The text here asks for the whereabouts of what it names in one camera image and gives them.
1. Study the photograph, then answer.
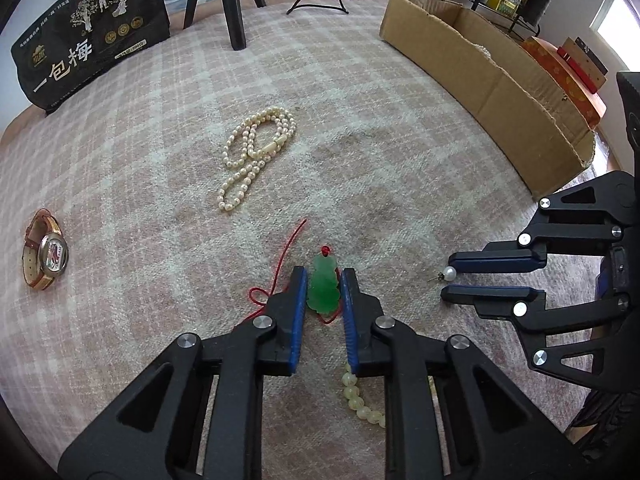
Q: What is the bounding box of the black printed bag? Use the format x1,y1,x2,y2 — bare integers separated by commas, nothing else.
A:
11,0,171,117

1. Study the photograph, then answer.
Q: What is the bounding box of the window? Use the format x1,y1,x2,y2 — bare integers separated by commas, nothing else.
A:
590,0,632,51

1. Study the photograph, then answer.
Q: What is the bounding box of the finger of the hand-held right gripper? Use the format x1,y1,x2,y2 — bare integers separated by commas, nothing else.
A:
441,284,633,388
447,171,633,275

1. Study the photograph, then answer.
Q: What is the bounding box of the person's right forearm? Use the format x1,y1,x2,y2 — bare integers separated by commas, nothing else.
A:
565,389,640,467

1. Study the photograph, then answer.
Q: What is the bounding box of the green jade pendant red cord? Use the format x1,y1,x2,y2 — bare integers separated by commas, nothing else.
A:
247,217,347,326

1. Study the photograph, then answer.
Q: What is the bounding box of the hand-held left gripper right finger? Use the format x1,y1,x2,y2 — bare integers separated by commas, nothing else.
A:
341,267,591,480

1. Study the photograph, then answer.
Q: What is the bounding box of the white pearl necklace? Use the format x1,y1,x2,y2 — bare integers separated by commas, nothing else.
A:
216,106,298,213

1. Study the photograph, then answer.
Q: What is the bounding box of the orange patterned box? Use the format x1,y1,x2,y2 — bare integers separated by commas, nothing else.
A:
520,36,608,128

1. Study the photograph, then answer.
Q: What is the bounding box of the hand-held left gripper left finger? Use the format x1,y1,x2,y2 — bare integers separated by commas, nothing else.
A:
59,266,308,480

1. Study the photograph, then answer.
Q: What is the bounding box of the black tripod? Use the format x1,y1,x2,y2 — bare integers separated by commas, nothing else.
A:
182,0,267,52

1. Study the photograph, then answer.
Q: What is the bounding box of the pale yellow bead bracelet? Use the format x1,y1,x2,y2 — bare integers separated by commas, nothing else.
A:
341,362,438,428

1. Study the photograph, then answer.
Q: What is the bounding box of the gold watch brown strap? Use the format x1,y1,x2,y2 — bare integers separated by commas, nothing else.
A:
21,208,69,292

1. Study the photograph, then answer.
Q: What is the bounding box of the red and wooden gift box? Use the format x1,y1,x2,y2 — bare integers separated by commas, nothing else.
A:
557,36,608,93

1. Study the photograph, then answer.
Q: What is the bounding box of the cardboard box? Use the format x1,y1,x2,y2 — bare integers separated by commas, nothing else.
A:
378,0,597,201

